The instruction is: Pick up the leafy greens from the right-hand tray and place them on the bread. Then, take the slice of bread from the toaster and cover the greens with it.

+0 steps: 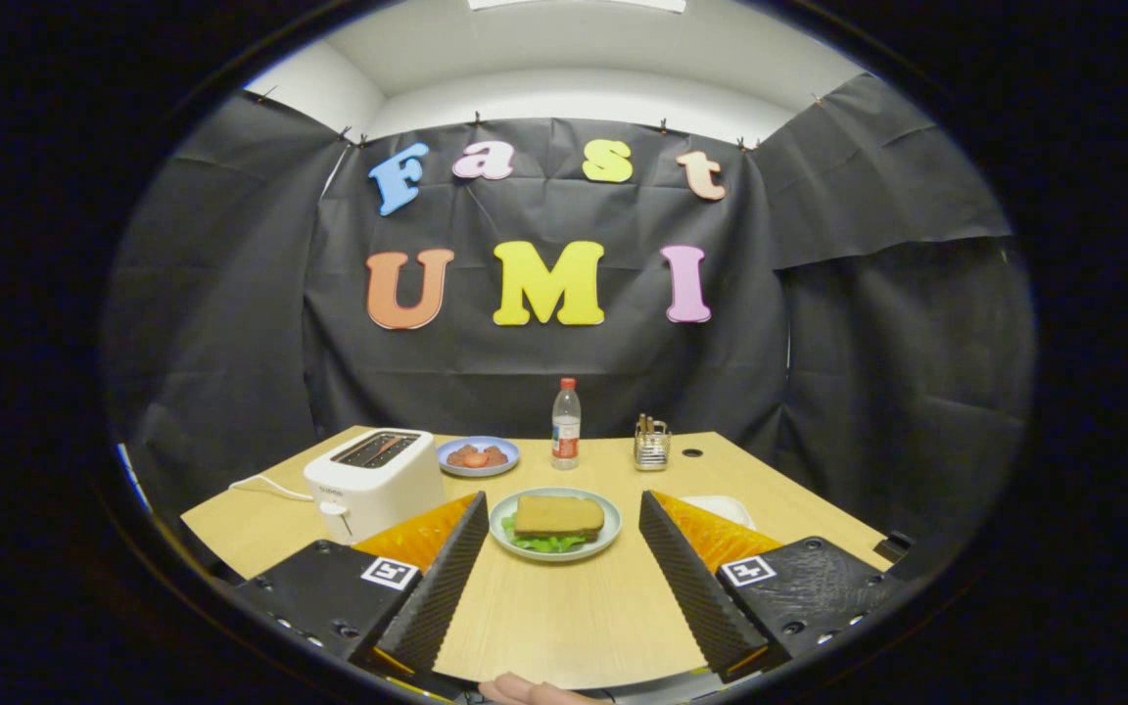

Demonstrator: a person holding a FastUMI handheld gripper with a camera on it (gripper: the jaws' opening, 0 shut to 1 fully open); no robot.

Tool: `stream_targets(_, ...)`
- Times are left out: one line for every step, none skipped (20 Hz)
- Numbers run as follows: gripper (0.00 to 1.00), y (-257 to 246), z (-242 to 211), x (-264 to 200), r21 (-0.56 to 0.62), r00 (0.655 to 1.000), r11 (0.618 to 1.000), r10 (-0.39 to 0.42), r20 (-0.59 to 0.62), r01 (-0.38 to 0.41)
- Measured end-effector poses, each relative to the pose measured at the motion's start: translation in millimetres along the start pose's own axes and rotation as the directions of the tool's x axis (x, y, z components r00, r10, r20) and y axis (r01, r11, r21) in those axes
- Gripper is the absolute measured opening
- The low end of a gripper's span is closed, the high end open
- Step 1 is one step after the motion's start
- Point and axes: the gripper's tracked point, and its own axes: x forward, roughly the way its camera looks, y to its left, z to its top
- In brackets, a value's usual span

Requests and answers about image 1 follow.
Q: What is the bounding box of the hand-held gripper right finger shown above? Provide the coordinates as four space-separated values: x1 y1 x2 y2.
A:
637 490 908 683

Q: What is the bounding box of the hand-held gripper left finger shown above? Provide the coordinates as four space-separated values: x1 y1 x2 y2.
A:
231 492 493 683

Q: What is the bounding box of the green lettuce leaf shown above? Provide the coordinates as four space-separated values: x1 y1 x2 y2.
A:
500 516 596 555

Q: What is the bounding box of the brown toast slice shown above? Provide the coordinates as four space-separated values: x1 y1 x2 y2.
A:
513 494 606 540

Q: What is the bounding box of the small white plate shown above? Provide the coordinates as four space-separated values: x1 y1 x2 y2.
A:
679 494 757 532

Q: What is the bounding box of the pale green plate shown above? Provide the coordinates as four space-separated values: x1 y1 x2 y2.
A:
489 488 623 563

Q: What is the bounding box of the white toaster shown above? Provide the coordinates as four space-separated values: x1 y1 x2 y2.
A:
304 428 446 545

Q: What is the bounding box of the blue plate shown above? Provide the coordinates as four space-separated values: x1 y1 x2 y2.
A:
437 436 521 478

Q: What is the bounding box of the clear plastic water bottle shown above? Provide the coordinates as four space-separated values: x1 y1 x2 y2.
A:
551 378 583 471

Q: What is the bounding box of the black backdrop cloth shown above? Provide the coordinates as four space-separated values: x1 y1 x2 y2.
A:
102 73 1037 569

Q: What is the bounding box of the ceiling light panel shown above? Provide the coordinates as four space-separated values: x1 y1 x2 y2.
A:
467 0 687 14

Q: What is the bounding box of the metal wire utensil holder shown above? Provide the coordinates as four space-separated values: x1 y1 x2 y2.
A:
634 419 672 472

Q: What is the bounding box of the white toaster cable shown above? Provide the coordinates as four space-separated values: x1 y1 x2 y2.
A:
229 475 315 503

